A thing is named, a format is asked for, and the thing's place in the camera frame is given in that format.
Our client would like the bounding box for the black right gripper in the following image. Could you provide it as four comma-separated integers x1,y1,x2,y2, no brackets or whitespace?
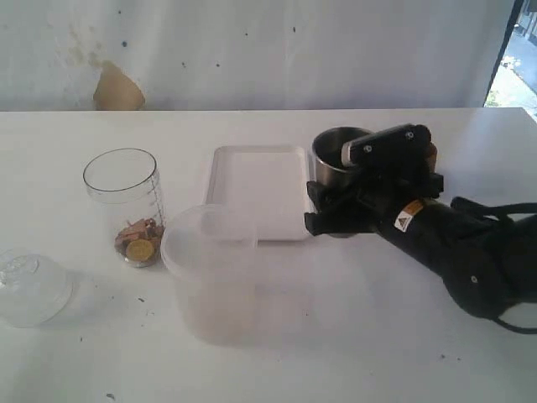
304,123,445,239

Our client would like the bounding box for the stainless steel cup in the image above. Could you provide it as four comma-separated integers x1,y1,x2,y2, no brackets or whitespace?
312,127,373,190

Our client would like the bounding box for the brown wooden cup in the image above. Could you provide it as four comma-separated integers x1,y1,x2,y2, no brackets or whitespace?
425,142,437,173

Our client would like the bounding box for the clear plastic shaker cup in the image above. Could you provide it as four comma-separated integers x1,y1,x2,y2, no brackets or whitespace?
82,148,165,267

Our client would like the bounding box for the clear domed shaker lid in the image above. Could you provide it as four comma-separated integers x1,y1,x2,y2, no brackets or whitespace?
1,249,73,328

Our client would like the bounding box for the white rectangular tray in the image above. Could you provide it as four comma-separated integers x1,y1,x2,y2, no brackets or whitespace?
205,145,313,242

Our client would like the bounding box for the translucent plastic tub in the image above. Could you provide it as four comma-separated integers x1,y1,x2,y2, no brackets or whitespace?
160,204,258,346

